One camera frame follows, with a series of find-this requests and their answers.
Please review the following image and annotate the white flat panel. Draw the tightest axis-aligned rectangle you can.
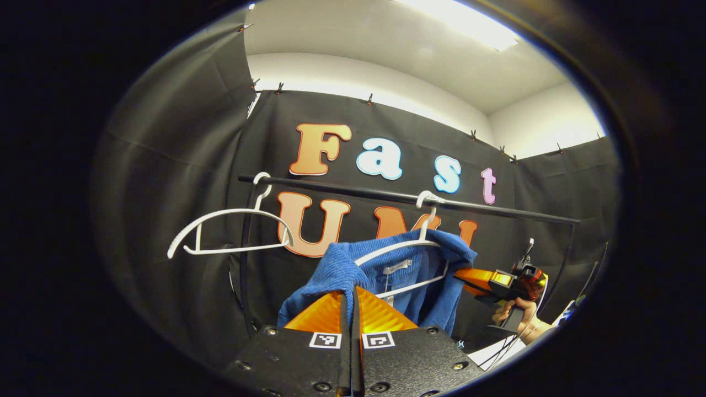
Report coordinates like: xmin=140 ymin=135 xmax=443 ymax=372
xmin=468 ymin=331 xmax=527 ymax=371

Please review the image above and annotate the empty white hanger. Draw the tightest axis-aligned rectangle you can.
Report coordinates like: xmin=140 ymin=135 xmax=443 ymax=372
xmin=167 ymin=172 xmax=295 ymax=260

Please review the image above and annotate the blue corduroy jacket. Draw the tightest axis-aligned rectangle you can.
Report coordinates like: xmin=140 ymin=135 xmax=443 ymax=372
xmin=277 ymin=230 xmax=478 ymax=337

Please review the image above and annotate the black metal clothes rack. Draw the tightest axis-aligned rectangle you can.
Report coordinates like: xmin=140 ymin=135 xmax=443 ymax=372
xmin=229 ymin=174 xmax=581 ymax=331

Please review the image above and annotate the white hanger with jacket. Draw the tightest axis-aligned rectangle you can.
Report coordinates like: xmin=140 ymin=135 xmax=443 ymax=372
xmin=353 ymin=190 xmax=450 ymax=301

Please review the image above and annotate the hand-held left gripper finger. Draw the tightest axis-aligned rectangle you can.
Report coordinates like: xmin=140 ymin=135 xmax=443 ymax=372
xmin=351 ymin=286 xmax=486 ymax=397
xmin=223 ymin=287 xmax=352 ymax=397

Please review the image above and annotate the ceiling light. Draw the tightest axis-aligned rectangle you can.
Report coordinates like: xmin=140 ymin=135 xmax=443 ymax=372
xmin=397 ymin=0 xmax=522 ymax=51

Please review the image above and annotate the black backdrop cloth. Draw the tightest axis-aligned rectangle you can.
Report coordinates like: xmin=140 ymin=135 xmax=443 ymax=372
xmin=91 ymin=11 xmax=621 ymax=381

